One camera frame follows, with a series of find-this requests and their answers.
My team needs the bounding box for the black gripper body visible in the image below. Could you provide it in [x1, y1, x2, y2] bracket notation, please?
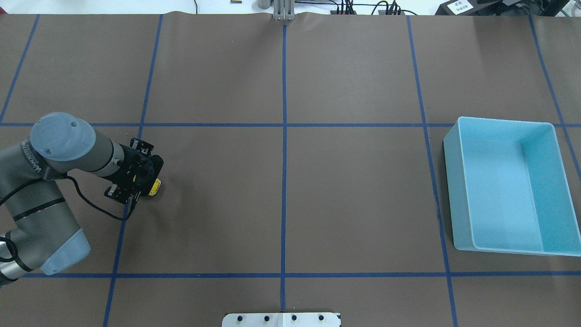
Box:
[118, 146, 164, 195]

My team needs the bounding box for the yellow beetle toy car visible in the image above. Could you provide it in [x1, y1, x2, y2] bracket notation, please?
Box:
[148, 178, 162, 196]

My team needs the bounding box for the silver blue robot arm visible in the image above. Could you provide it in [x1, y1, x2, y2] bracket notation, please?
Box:
[0, 112, 164, 287]

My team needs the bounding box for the light blue plastic bin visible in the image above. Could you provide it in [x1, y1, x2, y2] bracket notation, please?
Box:
[443, 116, 581, 257]

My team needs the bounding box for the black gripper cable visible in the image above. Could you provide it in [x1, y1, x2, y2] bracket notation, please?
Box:
[0, 174, 138, 264]

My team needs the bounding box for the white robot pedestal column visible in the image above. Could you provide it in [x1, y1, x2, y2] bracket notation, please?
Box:
[222, 312, 342, 327]

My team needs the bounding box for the aluminium frame post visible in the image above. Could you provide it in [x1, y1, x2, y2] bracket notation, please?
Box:
[271, 0, 296, 21]

